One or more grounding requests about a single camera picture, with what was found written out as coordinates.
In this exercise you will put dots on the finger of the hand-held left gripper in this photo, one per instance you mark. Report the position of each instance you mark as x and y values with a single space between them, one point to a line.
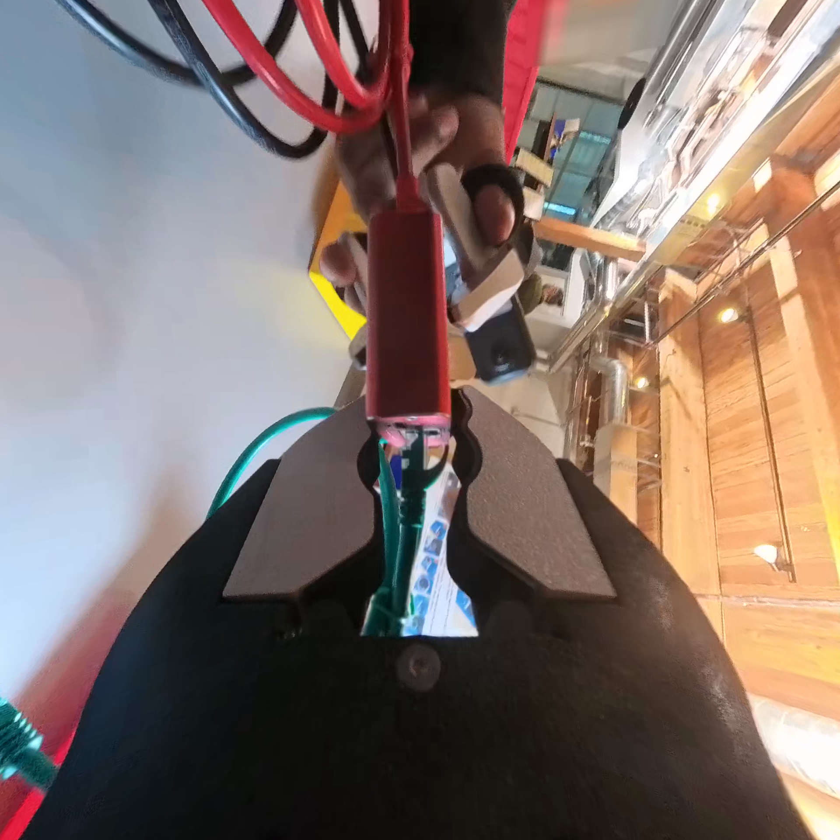
359 282
463 361

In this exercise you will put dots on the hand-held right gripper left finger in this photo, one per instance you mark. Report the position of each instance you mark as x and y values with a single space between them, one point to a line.
308 518

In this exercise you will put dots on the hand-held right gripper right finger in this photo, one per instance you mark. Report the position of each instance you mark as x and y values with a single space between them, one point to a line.
531 518

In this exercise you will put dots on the yellow storage bin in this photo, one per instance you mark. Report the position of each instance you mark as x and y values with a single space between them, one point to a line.
334 302

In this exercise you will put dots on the red ethernet coupler box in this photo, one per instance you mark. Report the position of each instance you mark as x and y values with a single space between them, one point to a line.
407 315

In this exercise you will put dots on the person's left forearm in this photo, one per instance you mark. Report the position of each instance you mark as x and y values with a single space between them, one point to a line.
459 46

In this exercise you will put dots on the printed instruction sheet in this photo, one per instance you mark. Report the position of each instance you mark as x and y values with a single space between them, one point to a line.
439 590

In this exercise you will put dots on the metal duct pipes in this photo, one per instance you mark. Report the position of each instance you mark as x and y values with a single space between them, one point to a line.
689 98

